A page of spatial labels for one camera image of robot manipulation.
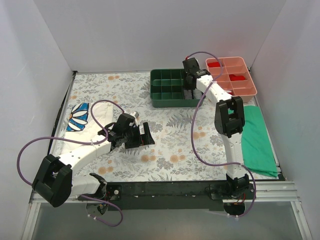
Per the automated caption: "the grey striped underwear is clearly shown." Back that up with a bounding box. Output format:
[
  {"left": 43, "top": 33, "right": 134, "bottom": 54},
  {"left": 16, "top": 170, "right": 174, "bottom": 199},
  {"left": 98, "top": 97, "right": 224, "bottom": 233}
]
[
  {"left": 192, "top": 89, "right": 203, "bottom": 100},
  {"left": 183, "top": 89, "right": 193, "bottom": 100}
]

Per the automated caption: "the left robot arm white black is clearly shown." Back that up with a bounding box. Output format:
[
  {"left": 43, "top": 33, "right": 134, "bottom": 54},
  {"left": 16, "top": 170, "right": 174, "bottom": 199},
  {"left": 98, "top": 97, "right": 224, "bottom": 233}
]
[{"left": 31, "top": 113, "right": 155, "bottom": 208}]

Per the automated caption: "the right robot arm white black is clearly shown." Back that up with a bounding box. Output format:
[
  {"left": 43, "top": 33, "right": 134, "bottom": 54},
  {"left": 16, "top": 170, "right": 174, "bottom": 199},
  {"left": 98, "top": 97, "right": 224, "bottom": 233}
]
[{"left": 182, "top": 56, "right": 249, "bottom": 199}]

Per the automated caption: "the rolled grey striped underwear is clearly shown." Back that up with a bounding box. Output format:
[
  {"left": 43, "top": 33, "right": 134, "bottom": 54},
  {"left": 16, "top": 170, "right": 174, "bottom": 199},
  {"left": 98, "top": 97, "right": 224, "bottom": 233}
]
[{"left": 192, "top": 89, "right": 203, "bottom": 100}]

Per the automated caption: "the dark green divided organizer tray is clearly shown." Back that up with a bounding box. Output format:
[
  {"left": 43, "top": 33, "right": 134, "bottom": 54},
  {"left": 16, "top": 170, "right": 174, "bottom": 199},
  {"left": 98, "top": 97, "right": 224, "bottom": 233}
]
[{"left": 150, "top": 69, "right": 200, "bottom": 108}]

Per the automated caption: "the red rolled cloth top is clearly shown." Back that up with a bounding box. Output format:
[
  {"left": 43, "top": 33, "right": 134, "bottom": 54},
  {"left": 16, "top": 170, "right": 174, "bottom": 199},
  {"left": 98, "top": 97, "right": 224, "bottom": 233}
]
[{"left": 207, "top": 61, "right": 221, "bottom": 68}]

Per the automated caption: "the red rolled cloth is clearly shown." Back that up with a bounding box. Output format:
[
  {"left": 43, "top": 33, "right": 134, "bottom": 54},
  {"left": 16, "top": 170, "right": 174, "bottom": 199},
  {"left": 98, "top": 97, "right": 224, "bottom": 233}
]
[
  {"left": 207, "top": 61, "right": 221, "bottom": 68},
  {"left": 229, "top": 74, "right": 247, "bottom": 82}
]

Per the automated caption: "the red rolled cloth middle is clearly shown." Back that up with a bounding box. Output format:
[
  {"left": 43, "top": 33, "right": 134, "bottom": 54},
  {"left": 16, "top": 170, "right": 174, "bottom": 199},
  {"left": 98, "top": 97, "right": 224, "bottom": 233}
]
[{"left": 229, "top": 74, "right": 247, "bottom": 82}]

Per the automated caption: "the white cloth with blue flower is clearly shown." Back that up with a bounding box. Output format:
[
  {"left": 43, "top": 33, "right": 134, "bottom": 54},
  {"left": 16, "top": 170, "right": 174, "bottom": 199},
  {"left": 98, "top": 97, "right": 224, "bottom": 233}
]
[{"left": 64, "top": 102, "right": 113, "bottom": 143}]

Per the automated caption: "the pink divided organizer tray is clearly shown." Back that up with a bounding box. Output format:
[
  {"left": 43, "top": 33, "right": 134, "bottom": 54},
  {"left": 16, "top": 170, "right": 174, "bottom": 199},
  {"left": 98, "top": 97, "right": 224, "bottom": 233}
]
[{"left": 205, "top": 56, "right": 257, "bottom": 103}]

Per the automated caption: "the floral patterned table mat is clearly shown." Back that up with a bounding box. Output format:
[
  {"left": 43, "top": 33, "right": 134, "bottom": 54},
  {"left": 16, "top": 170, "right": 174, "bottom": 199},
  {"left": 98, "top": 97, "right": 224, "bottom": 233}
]
[{"left": 59, "top": 72, "right": 227, "bottom": 182}]

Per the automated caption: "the green folded cloth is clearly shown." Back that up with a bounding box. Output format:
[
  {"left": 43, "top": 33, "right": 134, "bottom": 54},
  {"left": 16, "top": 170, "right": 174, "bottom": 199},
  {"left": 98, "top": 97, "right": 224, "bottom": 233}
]
[{"left": 241, "top": 105, "right": 278, "bottom": 178}]

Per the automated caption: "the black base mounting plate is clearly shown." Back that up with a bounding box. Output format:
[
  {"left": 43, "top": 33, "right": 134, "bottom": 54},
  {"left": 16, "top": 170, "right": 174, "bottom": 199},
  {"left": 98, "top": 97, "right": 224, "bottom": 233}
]
[{"left": 103, "top": 180, "right": 241, "bottom": 211}]

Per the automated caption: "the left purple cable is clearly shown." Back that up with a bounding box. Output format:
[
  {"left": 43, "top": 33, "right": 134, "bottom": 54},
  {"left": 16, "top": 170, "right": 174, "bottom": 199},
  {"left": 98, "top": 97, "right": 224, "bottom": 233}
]
[{"left": 16, "top": 99, "right": 125, "bottom": 227}]

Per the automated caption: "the purple cable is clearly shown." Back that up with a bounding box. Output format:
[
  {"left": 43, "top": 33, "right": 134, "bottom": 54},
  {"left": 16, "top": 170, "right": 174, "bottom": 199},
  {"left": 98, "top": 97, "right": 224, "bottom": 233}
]
[
  {"left": 184, "top": 51, "right": 257, "bottom": 218},
  {"left": 16, "top": 99, "right": 125, "bottom": 227}
]

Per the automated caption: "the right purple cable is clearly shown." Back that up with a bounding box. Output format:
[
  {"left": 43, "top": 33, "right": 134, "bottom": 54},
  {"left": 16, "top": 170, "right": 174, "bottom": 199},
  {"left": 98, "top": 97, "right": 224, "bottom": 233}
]
[{"left": 184, "top": 51, "right": 257, "bottom": 218}]

